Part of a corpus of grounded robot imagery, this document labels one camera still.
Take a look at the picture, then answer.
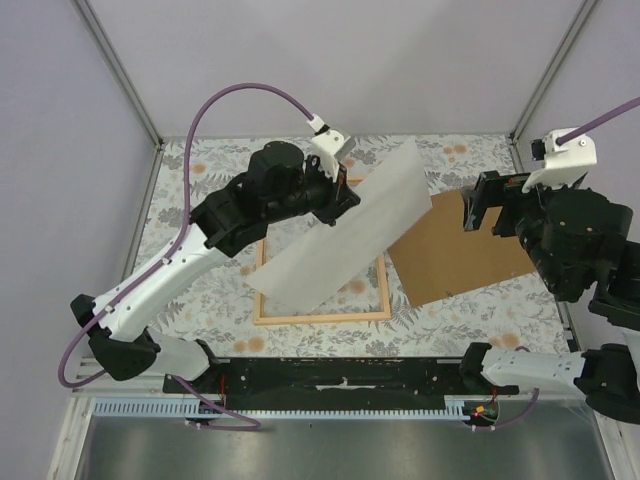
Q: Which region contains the white slotted cable duct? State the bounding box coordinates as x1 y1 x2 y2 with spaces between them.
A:
93 394 474 420

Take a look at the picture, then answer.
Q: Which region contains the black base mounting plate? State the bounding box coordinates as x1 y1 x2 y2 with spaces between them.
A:
190 357 519 398

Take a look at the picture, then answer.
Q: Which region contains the left aluminium frame post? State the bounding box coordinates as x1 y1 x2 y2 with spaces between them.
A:
74 0 165 147

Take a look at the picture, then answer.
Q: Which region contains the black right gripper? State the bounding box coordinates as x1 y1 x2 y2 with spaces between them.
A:
456 167 577 292

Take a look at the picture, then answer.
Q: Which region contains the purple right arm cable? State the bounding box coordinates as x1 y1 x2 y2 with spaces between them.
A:
469 97 640 432

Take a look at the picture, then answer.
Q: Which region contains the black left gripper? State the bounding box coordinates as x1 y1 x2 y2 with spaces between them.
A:
267 156 362 228

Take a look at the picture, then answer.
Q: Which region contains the brown cardboard backing board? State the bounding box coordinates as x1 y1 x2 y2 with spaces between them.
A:
388 190 535 307

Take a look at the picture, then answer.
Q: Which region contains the landscape photo print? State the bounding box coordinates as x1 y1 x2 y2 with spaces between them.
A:
247 139 432 313

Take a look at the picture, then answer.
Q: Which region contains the light wooden picture frame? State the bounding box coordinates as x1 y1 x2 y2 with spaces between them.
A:
253 174 392 327

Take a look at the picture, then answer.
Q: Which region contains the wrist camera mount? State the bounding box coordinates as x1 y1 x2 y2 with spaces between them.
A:
307 114 355 183
522 129 597 193

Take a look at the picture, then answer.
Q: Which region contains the right aluminium frame post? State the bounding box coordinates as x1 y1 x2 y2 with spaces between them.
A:
509 0 601 145

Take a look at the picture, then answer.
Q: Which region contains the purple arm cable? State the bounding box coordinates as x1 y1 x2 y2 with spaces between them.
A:
58 83 321 431
469 97 640 432

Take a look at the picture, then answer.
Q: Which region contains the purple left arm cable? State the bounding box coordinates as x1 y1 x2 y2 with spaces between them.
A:
58 83 321 431

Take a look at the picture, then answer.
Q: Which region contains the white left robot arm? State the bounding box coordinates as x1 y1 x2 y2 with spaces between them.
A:
71 133 360 393

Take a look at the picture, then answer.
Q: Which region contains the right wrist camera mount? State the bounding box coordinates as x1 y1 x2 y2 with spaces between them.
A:
522 129 597 193

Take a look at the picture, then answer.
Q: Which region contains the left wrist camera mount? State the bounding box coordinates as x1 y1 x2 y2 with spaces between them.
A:
307 114 355 183

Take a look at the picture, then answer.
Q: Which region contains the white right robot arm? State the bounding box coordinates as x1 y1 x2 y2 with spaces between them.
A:
457 171 639 424

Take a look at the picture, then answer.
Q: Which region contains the aluminium front rail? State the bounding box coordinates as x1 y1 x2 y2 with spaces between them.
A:
74 355 619 401

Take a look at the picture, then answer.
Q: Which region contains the aluminium frame post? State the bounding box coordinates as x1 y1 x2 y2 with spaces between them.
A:
509 0 601 145
74 0 165 147

